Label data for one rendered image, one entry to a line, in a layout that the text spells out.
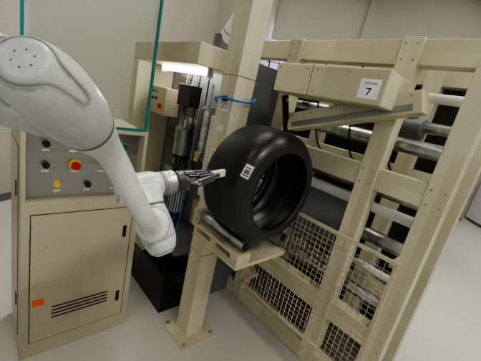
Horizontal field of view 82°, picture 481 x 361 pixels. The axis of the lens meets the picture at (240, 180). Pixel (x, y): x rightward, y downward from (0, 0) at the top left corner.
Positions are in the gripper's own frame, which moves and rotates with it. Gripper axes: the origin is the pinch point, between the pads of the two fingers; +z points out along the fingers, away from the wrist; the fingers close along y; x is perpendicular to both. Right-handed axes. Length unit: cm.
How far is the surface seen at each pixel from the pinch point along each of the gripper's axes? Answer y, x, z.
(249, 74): 26, -40, 36
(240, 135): 6.9, -14.0, 16.3
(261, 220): 5, 36, 37
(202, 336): 22, 125, 15
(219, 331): 20, 128, 29
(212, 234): 10.6, 38.1, 8.3
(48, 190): 62, 22, -53
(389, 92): -36, -39, 58
